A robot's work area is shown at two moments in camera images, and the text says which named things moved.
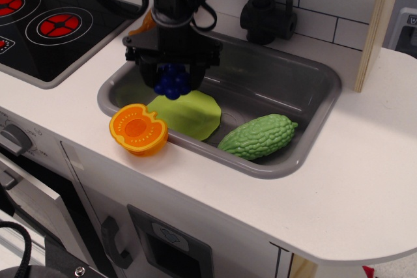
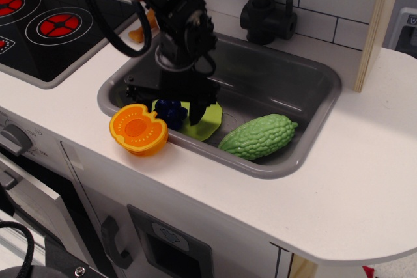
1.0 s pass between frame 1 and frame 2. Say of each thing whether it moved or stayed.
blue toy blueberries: moved
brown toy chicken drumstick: stayed
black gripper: moved
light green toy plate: stayed
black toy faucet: stayed
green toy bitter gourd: stayed
